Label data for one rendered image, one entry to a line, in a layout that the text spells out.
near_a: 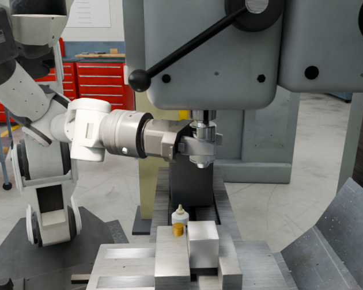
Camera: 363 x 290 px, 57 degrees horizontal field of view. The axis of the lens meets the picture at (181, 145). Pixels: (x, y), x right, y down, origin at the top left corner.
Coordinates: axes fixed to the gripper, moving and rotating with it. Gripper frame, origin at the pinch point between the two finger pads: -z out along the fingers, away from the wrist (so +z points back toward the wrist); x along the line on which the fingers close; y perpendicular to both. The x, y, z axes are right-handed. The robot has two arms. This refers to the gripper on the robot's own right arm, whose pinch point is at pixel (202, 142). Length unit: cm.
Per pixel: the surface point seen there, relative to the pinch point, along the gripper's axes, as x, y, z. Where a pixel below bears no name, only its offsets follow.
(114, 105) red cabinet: 384, 91, 248
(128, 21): -6.0, -20.1, 10.7
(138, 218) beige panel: 150, 122, 92
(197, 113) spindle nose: -2.4, -5.9, 0.4
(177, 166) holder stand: 27.1, 17.4, 14.7
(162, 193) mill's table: 34, 30, 22
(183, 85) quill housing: -10.6, -11.6, 0.1
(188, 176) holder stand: 28.4, 20.7, 11.6
